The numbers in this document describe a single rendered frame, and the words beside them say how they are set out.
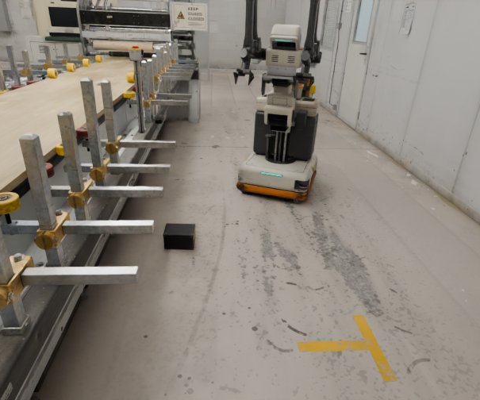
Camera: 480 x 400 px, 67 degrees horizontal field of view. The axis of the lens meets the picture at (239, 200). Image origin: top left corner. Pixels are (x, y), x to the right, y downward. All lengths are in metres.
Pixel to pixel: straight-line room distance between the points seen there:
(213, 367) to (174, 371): 0.17
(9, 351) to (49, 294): 0.19
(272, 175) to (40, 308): 2.31
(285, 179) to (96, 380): 2.02
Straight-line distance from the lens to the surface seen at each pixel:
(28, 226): 1.22
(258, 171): 3.09
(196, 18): 5.44
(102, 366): 1.85
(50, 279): 0.97
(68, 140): 1.29
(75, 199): 1.34
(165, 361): 1.81
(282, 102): 2.96
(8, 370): 0.97
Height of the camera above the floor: 1.38
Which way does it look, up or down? 26 degrees down
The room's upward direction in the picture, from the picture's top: 2 degrees clockwise
